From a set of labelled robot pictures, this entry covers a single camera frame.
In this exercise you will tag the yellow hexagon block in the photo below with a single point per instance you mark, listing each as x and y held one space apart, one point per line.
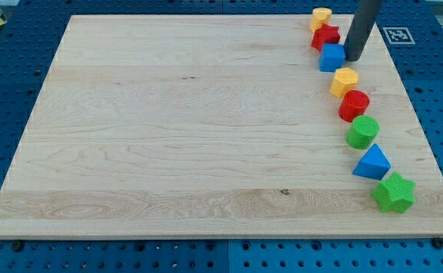
344 80

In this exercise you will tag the light wooden board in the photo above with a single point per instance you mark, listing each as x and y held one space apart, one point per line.
211 127

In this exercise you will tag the blue cube block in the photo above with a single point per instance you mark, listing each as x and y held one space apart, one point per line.
331 57

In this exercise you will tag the red cylinder block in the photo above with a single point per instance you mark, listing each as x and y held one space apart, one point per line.
355 103

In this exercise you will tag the green cylinder block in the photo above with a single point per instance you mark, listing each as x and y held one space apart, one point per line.
362 132

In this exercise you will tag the red star block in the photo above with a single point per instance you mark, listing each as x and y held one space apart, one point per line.
326 34

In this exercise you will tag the blue triangle block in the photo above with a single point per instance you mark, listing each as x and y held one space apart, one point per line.
373 165

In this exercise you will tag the yellow heart block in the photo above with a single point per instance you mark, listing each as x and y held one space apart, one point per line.
319 17

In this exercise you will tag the green star block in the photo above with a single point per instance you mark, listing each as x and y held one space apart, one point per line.
394 194

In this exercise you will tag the white fiducial marker tag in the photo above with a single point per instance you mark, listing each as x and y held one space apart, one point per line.
398 36

